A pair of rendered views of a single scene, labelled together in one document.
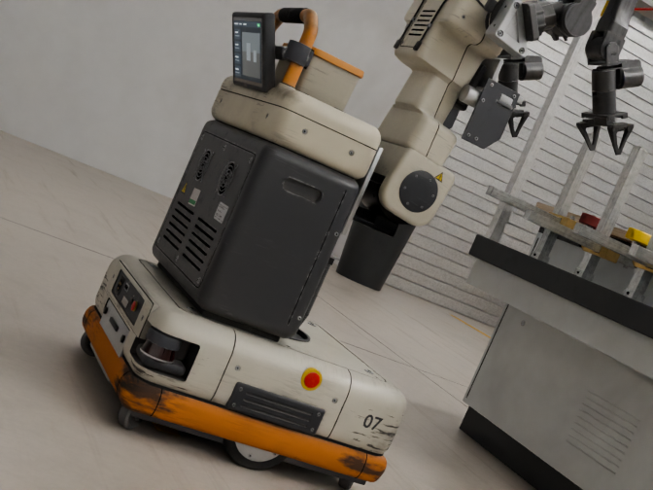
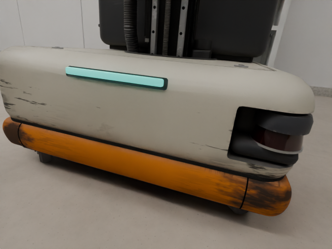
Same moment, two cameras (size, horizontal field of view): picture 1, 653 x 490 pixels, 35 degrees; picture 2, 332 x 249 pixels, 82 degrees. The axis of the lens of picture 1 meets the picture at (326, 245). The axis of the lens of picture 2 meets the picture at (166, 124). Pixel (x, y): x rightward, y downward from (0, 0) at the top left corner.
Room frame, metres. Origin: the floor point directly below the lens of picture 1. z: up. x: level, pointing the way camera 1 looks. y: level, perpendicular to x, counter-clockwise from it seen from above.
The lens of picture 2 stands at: (2.96, -0.40, 0.30)
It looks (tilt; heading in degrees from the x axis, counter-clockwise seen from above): 21 degrees down; 131
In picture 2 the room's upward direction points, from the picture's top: 5 degrees clockwise
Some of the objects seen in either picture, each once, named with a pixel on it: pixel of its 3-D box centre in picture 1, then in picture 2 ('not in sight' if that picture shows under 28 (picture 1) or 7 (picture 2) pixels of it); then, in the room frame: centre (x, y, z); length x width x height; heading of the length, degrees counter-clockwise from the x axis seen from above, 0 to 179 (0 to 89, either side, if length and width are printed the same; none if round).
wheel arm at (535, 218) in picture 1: (580, 239); not in sight; (3.17, -0.71, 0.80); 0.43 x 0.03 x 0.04; 114
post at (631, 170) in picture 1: (609, 218); not in sight; (3.24, -0.78, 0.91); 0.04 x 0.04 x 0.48; 24
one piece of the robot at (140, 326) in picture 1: (129, 297); not in sight; (2.38, 0.37, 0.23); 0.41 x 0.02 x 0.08; 24
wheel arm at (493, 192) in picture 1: (540, 215); not in sight; (3.40, -0.60, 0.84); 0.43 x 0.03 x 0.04; 114
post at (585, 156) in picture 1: (566, 199); not in sight; (3.47, -0.67, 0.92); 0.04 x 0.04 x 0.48; 24
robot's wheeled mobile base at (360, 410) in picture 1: (238, 362); (167, 94); (2.54, 0.08, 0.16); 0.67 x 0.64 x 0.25; 114
